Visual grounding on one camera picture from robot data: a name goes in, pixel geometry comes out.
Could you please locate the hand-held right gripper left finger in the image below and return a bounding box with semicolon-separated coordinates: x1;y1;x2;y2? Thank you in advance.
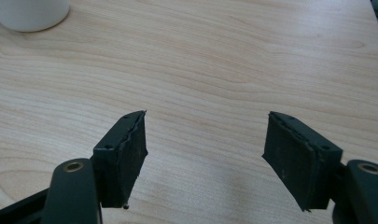
92;109;149;210

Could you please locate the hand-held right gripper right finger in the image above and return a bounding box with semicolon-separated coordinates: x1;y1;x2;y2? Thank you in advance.
261;111;343;213

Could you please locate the white cup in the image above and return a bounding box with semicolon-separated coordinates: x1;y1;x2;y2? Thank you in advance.
0;0;71;33

